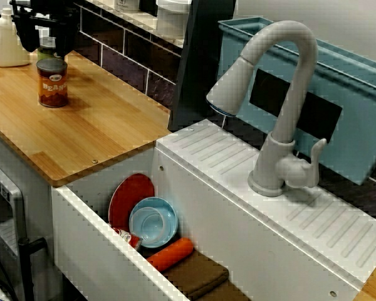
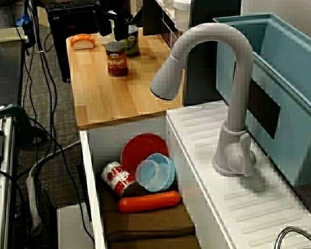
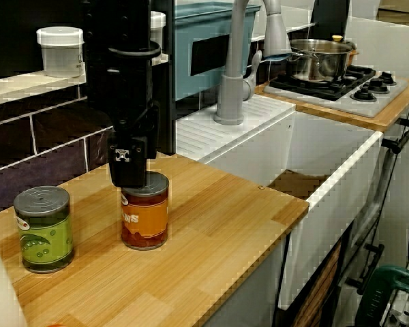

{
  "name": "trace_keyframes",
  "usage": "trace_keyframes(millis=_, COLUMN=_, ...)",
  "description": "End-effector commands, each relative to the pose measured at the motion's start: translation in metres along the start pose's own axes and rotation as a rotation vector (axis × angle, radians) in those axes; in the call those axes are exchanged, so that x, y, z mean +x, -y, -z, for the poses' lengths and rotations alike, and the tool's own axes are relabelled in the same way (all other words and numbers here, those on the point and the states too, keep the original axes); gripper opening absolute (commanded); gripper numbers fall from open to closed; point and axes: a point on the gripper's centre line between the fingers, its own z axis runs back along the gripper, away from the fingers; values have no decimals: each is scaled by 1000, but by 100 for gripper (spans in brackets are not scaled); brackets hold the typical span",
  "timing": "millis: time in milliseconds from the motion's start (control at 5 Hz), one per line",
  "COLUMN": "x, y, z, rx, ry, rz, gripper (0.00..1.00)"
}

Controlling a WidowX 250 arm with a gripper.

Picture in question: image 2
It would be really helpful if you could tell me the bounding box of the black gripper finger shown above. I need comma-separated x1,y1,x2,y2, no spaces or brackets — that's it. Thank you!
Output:
114,20,130,42
95,20,112,37

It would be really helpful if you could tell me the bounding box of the silver metal frame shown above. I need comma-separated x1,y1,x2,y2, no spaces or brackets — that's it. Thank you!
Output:
0,106,16,249

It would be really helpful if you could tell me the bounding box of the black robot stand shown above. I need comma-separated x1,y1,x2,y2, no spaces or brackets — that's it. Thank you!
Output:
46,2,77,83

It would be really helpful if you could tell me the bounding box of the white toy sink unit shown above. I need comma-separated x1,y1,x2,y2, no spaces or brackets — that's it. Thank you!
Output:
79,101,311,249

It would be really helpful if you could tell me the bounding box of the green clamp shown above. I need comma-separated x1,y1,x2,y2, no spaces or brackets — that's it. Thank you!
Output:
0,104,36,146

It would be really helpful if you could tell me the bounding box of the green peas can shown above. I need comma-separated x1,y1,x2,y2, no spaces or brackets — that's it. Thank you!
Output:
119,25,140,59

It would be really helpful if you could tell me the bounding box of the white panel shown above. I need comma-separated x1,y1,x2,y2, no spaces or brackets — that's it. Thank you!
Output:
56,203,94,249

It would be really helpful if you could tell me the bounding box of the red plate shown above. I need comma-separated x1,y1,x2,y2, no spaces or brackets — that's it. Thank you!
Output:
120,133,169,177

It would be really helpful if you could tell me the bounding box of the orange toy sausage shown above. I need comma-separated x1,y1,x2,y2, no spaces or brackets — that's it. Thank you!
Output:
118,190,181,214

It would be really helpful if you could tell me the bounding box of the orange toy bread loaf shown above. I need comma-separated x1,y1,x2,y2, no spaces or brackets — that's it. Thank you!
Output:
70,33,96,51

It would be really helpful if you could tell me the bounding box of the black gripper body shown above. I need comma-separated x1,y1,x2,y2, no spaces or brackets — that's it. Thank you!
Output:
94,10,132,23

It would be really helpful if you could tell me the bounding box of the teal plastic bin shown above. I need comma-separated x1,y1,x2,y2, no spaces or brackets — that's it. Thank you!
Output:
213,13,311,187

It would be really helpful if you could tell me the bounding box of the red white tomato can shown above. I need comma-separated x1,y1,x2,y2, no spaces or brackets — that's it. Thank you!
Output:
101,161,136,198

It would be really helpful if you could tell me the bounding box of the white power strip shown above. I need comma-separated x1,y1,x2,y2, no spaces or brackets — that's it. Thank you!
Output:
25,173,43,236

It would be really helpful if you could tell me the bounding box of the yellow paper note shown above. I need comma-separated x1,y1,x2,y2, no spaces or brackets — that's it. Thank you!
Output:
0,26,26,43

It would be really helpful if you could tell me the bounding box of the light blue bowl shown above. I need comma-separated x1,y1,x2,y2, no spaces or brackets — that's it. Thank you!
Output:
138,153,176,192

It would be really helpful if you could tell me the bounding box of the grey toy faucet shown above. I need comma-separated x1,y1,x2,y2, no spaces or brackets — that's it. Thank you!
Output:
149,22,257,178

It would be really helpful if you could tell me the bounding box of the black cable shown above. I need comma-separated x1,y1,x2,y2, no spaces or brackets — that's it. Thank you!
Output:
23,0,95,246

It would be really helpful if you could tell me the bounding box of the wooden counter board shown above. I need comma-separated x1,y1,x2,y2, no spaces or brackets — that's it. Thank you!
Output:
66,27,185,128

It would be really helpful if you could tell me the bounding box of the clear plastic cup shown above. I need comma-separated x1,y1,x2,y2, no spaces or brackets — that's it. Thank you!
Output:
135,159,160,188

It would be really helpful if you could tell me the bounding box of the brown cloth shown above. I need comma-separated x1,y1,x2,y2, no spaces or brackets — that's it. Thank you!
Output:
95,170,200,249

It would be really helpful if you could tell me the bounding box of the orange beans can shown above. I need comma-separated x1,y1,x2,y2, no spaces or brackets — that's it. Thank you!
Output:
105,41,129,77

